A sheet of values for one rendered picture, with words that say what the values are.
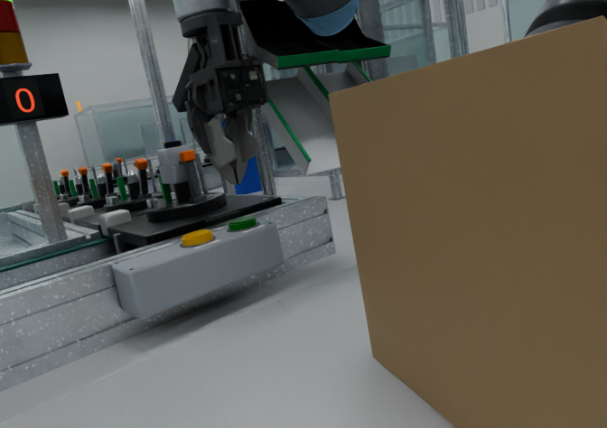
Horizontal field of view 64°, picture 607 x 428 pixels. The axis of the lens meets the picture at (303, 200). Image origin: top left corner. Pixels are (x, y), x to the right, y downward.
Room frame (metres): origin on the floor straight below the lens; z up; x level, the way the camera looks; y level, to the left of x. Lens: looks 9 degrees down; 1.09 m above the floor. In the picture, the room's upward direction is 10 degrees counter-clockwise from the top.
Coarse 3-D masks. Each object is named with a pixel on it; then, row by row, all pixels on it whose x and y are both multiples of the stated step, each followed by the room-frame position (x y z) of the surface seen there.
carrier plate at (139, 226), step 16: (224, 208) 0.81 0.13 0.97; (240, 208) 0.78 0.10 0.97; (256, 208) 0.79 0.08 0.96; (128, 224) 0.82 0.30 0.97; (144, 224) 0.79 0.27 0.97; (160, 224) 0.76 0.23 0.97; (176, 224) 0.73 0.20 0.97; (192, 224) 0.72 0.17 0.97; (128, 240) 0.75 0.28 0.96; (144, 240) 0.69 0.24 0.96; (160, 240) 0.69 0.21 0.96
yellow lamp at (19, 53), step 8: (8, 32) 0.81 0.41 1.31; (0, 40) 0.80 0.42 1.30; (8, 40) 0.81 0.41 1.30; (16, 40) 0.82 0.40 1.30; (0, 48) 0.80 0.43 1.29; (8, 48) 0.81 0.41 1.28; (16, 48) 0.81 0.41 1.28; (24, 48) 0.84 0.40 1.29; (0, 56) 0.80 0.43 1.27; (8, 56) 0.80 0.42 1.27; (16, 56) 0.81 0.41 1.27; (24, 56) 0.83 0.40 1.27; (0, 64) 0.80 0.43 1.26
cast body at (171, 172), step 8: (168, 144) 0.83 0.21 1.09; (176, 144) 0.83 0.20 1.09; (160, 152) 0.84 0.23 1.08; (168, 152) 0.82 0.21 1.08; (176, 152) 0.83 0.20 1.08; (160, 160) 0.84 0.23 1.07; (168, 160) 0.82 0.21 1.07; (176, 160) 0.83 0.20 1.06; (160, 168) 0.85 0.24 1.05; (168, 168) 0.82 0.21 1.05; (176, 168) 0.81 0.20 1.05; (184, 168) 0.82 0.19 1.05; (168, 176) 0.83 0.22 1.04; (176, 176) 0.81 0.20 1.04; (184, 176) 0.82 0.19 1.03
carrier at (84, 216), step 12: (120, 180) 1.07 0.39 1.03; (132, 180) 1.04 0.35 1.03; (120, 192) 1.07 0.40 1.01; (132, 192) 1.04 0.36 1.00; (156, 192) 1.10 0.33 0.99; (108, 204) 1.02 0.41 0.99; (120, 204) 0.98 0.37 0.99; (132, 204) 0.98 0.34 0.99; (144, 204) 0.99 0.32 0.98; (72, 216) 1.04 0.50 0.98; (84, 216) 1.05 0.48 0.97; (96, 216) 1.03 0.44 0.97; (132, 216) 0.92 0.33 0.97; (96, 228) 0.90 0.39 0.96
